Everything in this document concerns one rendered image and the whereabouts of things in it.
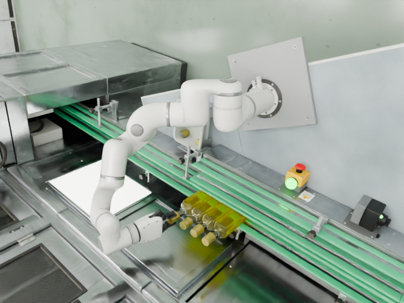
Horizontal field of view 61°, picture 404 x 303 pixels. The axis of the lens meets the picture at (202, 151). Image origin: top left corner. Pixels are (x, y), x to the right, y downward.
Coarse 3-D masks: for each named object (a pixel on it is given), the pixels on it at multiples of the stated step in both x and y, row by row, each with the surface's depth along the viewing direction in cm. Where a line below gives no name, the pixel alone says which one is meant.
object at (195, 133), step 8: (176, 128) 166; (184, 128) 170; (192, 128) 168; (200, 128) 164; (176, 136) 168; (192, 136) 169; (200, 136) 156; (184, 144) 165; (192, 144) 164; (200, 144) 158
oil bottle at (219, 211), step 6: (222, 204) 142; (210, 210) 138; (216, 210) 139; (222, 210) 139; (228, 210) 140; (204, 216) 135; (210, 216) 135; (216, 216) 136; (210, 222) 133; (210, 228) 135
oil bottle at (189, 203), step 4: (196, 192) 148; (200, 192) 148; (204, 192) 148; (192, 196) 145; (196, 196) 146; (200, 196) 146; (204, 196) 146; (208, 196) 147; (184, 200) 142; (188, 200) 143; (192, 200) 143; (196, 200) 143; (200, 200) 144; (184, 204) 141; (188, 204) 140; (192, 204) 140; (196, 204) 141; (180, 208) 142; (184, 208) 140; (188, 208) 139; (192, 208) 140; (188, 212) 140
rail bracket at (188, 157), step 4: (188, 148) 146; (188, 152) 147; (196, 152) 152; (200, 152) 152; (188, 156) 147; (192, 156) 150; (180, 160) 144; (184, 160) 146; (188, 160) 148; (180, 164) 145; (188, 164) 150; (184, 176) 153; (188, 176) 154
